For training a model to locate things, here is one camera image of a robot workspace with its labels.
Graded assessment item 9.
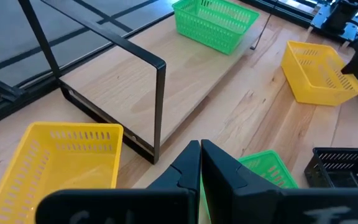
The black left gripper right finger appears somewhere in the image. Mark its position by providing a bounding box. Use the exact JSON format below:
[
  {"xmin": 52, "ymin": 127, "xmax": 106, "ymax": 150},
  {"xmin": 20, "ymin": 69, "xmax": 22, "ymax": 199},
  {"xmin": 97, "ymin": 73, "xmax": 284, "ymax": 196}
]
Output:
[{"xmin": 200, "ymin": 139, "xmax": 358, "ymax": 224}]

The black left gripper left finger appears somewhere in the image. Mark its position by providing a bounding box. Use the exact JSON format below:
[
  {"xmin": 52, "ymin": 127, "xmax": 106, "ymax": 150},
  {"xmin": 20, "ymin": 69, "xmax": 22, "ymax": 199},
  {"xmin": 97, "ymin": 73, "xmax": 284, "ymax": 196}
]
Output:
[{"xmin": 35, "ymin": 139, "xmax": 201, "ymax": 224}]

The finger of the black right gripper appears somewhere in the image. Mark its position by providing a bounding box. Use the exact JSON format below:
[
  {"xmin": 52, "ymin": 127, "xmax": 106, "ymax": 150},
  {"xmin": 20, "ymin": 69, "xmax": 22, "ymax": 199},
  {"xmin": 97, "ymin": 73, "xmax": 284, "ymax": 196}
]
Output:
[{"xmin": 340, "ymin": 60, "xmax": 358, "ymax": 76}]

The green plastic slotted basket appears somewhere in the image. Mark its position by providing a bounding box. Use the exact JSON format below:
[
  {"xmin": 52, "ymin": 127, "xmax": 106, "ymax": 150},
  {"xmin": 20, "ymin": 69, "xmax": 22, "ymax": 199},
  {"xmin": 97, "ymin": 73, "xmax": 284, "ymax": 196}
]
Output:
[
  {"xmin": 172, "ymin": 0, "xmax": 261, "ymax": 56},
  {"xmin": 199, "ymin": 149, "xmax": 300, "ymax": 220}
]

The yellow plastic slotted basket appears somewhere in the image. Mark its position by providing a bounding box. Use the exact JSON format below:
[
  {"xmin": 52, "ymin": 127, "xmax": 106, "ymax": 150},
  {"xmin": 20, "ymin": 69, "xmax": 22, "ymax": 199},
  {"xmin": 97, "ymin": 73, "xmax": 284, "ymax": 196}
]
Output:
[
  {"xmin": 280, "ymin": 40, "xmax": 358, "ymax": 107},
  {"xmin": 0, "ymin": 121, "xmax": 125, "ymax": 224}
]

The black plastic slotted basket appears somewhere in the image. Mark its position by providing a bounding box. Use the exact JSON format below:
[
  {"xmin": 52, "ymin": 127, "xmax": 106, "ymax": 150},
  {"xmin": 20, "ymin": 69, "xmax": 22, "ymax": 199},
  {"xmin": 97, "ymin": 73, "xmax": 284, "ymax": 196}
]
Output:
[{"xmin": 303, "ymin": 146, "xmax": 358, "ymax": 189}]

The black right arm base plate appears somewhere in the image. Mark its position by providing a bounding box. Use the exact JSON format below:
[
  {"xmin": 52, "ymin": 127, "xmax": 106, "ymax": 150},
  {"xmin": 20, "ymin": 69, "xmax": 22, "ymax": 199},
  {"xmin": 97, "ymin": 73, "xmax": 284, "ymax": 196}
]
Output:
[{"xmin": 310, "ymin": 0, "xmax": 358, "ymax": 43}]

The wooden shelf with black frame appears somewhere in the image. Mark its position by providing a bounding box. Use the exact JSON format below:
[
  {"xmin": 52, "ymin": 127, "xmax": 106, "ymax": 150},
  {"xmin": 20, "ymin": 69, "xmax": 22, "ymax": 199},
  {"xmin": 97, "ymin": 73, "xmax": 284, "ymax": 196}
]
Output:
[{"xmin": 16, "ymin": 0, "xmax": 280, "ymax": 165}]

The black aluminium table frame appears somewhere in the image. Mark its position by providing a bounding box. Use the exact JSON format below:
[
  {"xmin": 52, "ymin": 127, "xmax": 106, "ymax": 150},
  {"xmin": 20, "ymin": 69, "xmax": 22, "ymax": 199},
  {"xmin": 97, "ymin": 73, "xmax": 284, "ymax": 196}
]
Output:
[{"xmin": 0, "ymin": 0, "xmax": 323, "ymax": 132}]

